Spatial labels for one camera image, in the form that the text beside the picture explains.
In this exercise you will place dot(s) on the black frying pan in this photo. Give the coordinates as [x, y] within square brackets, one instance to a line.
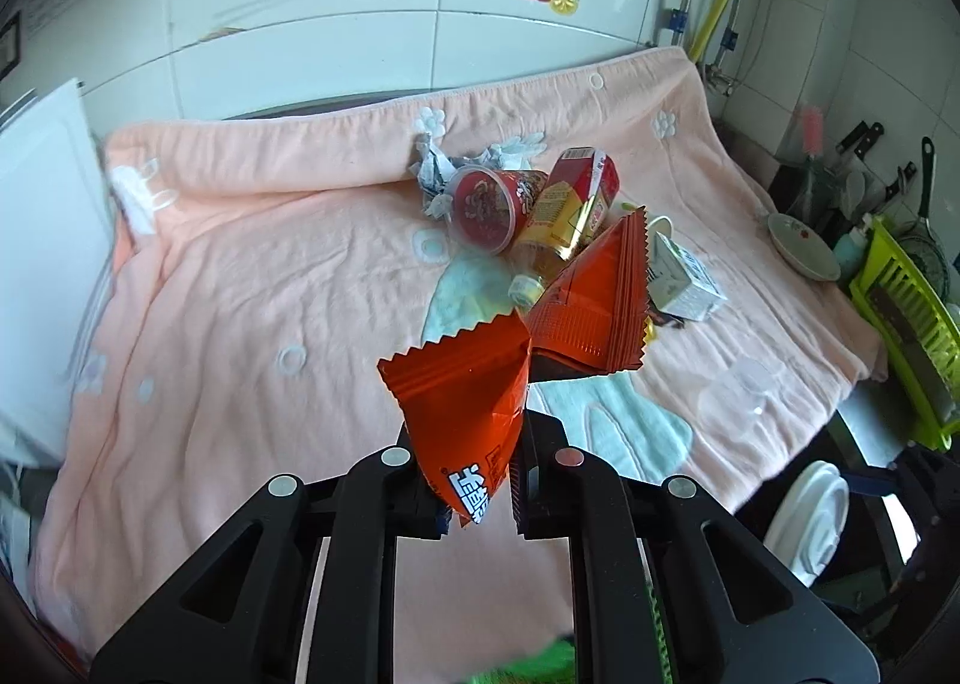
[918, 240]

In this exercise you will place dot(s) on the clear plastic cup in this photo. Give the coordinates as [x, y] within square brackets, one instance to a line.
[738, 392]

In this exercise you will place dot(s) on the white plates stack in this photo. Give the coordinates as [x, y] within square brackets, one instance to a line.
[805, 531]

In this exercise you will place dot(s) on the yellow tea drink bottle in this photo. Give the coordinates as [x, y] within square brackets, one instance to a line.
[566, 216]

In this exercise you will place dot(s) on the red plastic snack cup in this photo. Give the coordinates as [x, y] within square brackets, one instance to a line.
[489, 207]

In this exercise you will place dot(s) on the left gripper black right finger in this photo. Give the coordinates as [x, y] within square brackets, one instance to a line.
[667, 586]

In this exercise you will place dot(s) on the green plastic dish rack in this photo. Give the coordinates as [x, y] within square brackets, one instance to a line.
[921, 337]

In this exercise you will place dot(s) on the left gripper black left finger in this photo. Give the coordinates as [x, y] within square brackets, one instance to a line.
[299, 583]

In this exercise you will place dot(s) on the pink towel with blue appliqué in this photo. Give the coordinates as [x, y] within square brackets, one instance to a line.
[282, 259]

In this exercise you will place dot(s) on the white paper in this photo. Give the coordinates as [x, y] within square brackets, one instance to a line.
[434, 170]

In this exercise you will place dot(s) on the white cutting board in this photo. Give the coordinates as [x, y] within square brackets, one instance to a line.
[57, 242]

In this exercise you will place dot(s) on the orange snack wrapper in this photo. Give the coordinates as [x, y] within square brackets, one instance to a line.
[463, 395]

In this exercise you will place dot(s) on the small ceramic plate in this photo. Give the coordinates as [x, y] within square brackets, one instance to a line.
[803, 250]

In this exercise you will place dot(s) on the white milk carton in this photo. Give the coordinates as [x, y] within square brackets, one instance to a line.
[679, 284]

